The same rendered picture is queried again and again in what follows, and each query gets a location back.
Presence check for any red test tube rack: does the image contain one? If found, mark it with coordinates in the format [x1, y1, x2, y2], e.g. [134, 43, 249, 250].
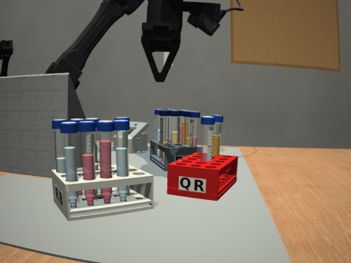
[167, 153, 238, 201]

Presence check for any white test tube rack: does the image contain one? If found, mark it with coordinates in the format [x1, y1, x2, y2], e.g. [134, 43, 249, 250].
[52, 165, 154, 221]

